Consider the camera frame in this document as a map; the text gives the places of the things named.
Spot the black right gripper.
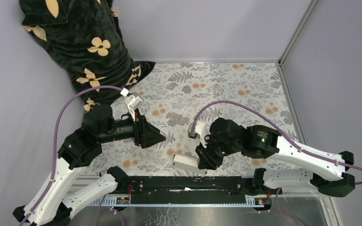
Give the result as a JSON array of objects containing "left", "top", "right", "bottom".
[{"left": 195, "top": 133, "right": 241, "bottom": 170}]

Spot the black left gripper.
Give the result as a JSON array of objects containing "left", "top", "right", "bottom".
[{"left": 98, "top": 108, "right": 167, "bottom": 149}]

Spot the white cardboard paper box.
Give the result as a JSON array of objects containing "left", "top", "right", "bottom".
[{"left": 173, "top": 153, "right": 200, "bottom": 171}]

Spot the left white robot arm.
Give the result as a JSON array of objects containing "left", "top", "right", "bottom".
[{"left": 13, "top": 104, "right": 166, "bottom": 226}]

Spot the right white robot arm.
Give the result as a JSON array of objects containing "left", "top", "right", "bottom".
[{"left": 188, "top": 118, "right": 355, "bottom": 197}]

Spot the floral patterned table cloth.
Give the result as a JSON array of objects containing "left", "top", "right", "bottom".
[{"left": 84, "top": 63, "right": 297, "bottom": 176}]

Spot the black floral plush blanket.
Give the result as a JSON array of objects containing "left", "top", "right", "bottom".
[{"left": 19, "top": 0, "right": 155, "bottom": 111}]

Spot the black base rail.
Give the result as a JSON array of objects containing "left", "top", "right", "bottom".
[{"left": 112, "top": 176, "right": 277, "bottom": 196}]

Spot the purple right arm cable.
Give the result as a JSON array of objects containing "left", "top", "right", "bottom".
[{"left": 189, "top": 100, "right": 362, "bottom": 186}]

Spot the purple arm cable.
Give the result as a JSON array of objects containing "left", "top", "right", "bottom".
[
  {"left": 189, "top": 100, "right": 362, "bottom": 186},
  {"left": 18, "top": 85, "right": 138, "bottom": 226}
]

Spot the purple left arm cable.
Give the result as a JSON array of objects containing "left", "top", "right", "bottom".
[{"left": 18, "top": 85, "right": 138, "bottom": 226}]

